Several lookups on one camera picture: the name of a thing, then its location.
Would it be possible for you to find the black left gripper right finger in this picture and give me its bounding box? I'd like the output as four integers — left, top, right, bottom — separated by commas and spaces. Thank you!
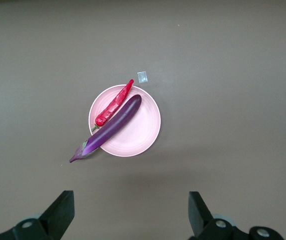
188, 191, 284, 240

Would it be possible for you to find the red chili pepper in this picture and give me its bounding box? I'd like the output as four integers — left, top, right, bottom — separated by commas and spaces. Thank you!
91, 79, 135, 132

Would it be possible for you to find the pink plate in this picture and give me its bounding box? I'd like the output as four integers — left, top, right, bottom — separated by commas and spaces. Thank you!
88, 84, 161, 158

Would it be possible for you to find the small clear tape piece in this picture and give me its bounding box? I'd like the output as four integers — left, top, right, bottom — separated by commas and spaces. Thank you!
137, 71, 148, 84

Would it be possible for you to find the purple eggplant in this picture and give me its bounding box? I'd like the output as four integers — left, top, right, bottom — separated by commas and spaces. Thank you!
69, 94, 142, 164

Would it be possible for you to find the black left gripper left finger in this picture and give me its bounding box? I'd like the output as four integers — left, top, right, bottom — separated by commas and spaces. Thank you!
0, 190, 75, 240

